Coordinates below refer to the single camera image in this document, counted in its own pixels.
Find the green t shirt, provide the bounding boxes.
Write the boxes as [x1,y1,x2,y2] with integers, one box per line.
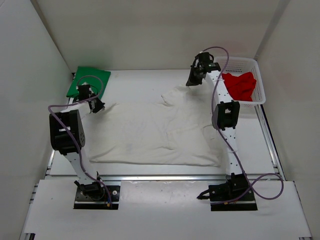
[66,66,111,99]

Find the white t shirt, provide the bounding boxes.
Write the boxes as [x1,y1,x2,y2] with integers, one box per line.
[83,85,223,167]

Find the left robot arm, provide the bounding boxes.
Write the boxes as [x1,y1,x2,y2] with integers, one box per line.
[48,83,107,201]

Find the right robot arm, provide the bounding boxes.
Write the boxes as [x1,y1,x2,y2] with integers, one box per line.
[186,52,249,202]

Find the white plastic basket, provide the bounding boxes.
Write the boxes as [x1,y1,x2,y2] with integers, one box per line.
[215,56,266,107]

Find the red t shirt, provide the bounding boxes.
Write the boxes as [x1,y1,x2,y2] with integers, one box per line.
[222,72,257,102]

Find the aluminium table rail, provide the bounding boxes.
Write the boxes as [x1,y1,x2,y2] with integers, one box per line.
[101,174,226,182]

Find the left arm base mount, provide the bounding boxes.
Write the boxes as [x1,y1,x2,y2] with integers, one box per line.
[73,180,121,210]

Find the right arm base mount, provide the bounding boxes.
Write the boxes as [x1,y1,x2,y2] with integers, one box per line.
[197,173,258,212]

